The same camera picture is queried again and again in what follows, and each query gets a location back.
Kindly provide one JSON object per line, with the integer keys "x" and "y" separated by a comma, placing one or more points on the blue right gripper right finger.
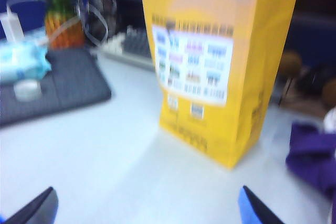
{"x": 252, "y": 211}

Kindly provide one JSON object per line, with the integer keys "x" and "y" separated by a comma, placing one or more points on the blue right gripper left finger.
{"x": 39, "y": 208}

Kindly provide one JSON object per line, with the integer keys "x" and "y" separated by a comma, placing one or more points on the yellow paper bag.
{"x": 223, "y": 129}

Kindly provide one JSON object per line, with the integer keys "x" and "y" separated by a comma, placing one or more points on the white cloth bag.
{"x": 331, "y": 121}

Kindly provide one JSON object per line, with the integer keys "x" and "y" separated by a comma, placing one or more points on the purple cloth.
{"x": 309, "y": 155}

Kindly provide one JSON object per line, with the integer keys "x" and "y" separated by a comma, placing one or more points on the clear tape roll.
{"x": 26, "y": 90}

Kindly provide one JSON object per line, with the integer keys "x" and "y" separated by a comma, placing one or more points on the dark grey desk mat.
{"x": 73, "y": 82}

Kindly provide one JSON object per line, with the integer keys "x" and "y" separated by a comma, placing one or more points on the brown kiwi fruit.
{"x": 291, "y": 62}
{"x": 330, "y": 91}

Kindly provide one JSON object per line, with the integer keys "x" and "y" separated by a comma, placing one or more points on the black round object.
{"x": 315, "y": 77}

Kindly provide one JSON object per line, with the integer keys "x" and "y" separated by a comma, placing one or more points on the light blue wet wipes pack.
{"x": 21, "y": 61}

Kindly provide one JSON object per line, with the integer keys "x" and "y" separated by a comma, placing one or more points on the small pineapple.
{"x": 65, "y": 32}

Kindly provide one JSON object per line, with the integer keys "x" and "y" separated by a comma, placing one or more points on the white charger plug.
{"x": 11, "y": 28}

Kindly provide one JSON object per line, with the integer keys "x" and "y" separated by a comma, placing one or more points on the grey and white keyboard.
{"x": 134, "y": 48}

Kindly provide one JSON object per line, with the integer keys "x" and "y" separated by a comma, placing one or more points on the silver mech figurine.
{"x": 107, "y": 3}

